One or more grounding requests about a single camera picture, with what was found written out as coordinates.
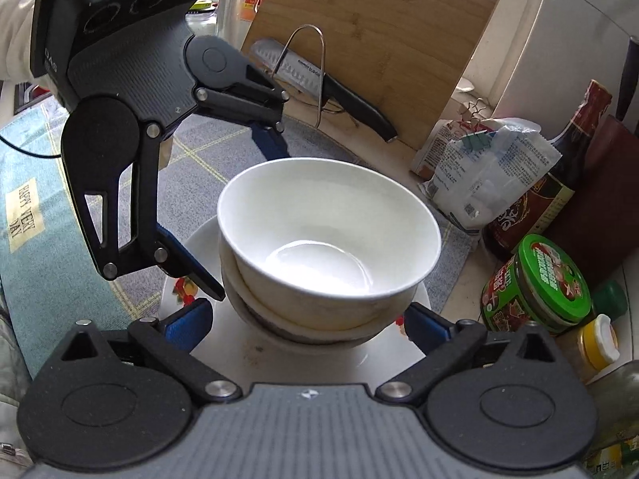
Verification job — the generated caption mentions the grey and teal towel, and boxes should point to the grey and teal towel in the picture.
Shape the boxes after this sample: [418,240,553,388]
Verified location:
[0,95,480,375]

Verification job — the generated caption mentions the black cable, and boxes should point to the black cable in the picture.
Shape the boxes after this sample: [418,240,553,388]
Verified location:
[0,135,65,160]

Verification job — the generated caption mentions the dark soy sauce bottle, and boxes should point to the dark soy sauce bottle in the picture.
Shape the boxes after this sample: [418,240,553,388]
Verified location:
[482,80,613,261]

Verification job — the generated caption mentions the white ceramic bowl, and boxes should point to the white ceramic bowl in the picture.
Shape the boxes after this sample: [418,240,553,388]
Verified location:
[217,158,443,313]

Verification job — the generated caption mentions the green binder clip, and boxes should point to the green binder clip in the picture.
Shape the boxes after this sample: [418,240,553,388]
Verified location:
[462,131,493,154]

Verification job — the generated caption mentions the yellow cap spice jar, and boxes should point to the yellow cap spice jar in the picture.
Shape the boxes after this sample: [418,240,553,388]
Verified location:
[576,314,620,385]

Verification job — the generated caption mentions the person's white jacket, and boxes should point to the person's white jacket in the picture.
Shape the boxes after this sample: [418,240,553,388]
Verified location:
[0,299,33,465]

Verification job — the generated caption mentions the white fruit print plate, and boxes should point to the white fruit print plate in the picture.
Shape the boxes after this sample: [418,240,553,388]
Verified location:
[159,214,431,397]

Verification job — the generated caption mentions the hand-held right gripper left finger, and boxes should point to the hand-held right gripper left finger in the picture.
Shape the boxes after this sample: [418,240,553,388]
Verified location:
[59,298,241,404]

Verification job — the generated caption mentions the black handled block knife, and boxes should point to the black handled block knife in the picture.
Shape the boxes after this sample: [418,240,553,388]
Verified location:
[616,35,639,121]

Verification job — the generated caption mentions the black handled kitchen knife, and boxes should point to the black handled kitchen knife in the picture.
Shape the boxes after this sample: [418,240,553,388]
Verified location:
[250,39,399,143]

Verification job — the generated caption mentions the red and white bag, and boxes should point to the red and white bag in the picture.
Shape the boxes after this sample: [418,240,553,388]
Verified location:
[410,120,465,181]

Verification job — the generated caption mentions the white bowl pink flowers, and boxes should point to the white bowl pink flowers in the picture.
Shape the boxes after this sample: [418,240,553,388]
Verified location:
[234,304,387,346]

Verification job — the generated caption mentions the green label glass jar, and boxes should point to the green label glass jar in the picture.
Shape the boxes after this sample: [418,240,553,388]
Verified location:
[581,434,639,479]

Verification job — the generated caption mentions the bamboo cutting board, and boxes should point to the bamboo cutting board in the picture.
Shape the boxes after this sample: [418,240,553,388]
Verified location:
[240,0,501,150]

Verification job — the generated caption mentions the tall plastic wrap roll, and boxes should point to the tall plastic wrap roll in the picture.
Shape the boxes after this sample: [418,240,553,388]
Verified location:
[217,0,255,53]

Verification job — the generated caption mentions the clear glass bottle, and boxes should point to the clear glass bottle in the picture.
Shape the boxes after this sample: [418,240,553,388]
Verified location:
[586,359,639,447]

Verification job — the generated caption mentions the glass jar green lid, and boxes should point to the glass jar green lid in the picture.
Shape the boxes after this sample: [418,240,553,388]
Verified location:
[187,0,220,23]

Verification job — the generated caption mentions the steel wire rack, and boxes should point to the steel wire rack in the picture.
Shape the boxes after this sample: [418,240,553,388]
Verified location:
[280,25,360,128]

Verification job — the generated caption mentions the white bowl purple flowers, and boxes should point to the white bowl purple flowers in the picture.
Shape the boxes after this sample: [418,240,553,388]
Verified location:
[220,244,416,334]

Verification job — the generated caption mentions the small green cap bottle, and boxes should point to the small green cap bottle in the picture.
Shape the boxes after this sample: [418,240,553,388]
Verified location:
[591,282,629,321]

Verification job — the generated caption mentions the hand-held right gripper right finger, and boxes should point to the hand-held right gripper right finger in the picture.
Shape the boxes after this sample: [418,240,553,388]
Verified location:
[374,303,562,404]

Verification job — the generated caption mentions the person's left forearm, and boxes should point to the person's left forearm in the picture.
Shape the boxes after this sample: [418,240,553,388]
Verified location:
[0,0,56,83]

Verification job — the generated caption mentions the white printed bag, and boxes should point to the white printed bag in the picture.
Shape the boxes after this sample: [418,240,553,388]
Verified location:
[419,119,563,234]

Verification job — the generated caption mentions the green lid sauce jar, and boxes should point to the green lid sauce jar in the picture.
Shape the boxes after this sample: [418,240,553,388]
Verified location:
[480,234,593,336]

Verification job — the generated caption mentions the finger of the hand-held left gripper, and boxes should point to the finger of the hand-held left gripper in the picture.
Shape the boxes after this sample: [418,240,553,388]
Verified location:
[194,62,291,161]
[62,122,226,302]

